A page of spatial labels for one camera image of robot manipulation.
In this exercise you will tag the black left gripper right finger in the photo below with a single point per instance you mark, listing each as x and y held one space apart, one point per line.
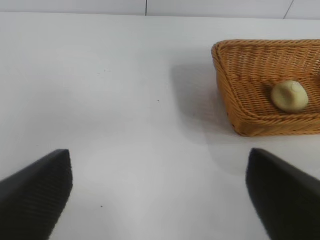
287 200

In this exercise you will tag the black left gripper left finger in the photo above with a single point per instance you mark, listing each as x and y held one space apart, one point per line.
32 200

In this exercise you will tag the pale egg yolk pastry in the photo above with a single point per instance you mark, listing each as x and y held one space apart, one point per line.
290 97

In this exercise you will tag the woven wicker basket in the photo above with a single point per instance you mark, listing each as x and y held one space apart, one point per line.
245 75

